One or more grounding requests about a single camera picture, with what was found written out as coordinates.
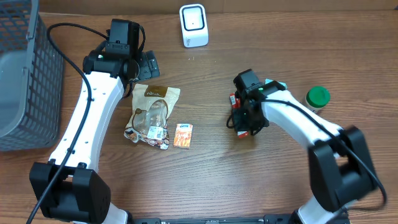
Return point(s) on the brown Pantree snack pouch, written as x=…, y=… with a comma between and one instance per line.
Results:
x=151, y=108

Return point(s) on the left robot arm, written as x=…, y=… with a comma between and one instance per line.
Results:
x=68, y=187

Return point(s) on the light green packet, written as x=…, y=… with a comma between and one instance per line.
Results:
x=278, y=85

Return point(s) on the red snack bar wrapper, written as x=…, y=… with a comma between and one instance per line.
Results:
x=235, y=104

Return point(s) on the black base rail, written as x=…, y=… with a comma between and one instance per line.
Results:
x=211, y=221

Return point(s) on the green lid jar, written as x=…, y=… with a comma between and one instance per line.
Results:
x=317, y=98

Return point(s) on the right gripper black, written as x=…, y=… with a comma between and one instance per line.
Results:
x=241, y=120

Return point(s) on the orange snack packet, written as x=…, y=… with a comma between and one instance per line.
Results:
x=183, y=135

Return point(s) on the white barcode scanner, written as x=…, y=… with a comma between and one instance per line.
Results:
x=194, y=25

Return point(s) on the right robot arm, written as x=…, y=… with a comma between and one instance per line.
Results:
x=340, y=166

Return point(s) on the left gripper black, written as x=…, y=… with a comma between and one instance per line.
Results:
x=148, y=66

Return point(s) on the grey plastic mesh basket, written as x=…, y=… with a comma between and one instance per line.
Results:
x=31, y=79

